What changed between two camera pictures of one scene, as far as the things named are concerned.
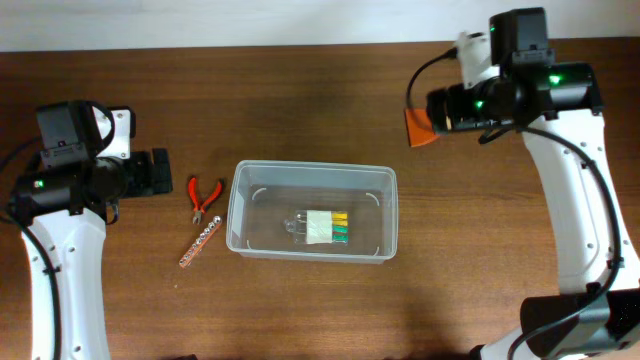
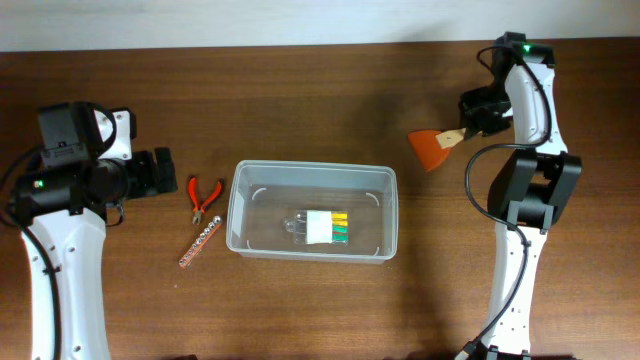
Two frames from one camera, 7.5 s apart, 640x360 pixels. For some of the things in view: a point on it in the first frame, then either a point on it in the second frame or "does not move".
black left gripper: [150, 184] does not move
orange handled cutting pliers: [192, 187] does not move
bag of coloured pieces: [316, 227] does not move
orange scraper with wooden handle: [419, 127] -> [433, 147]
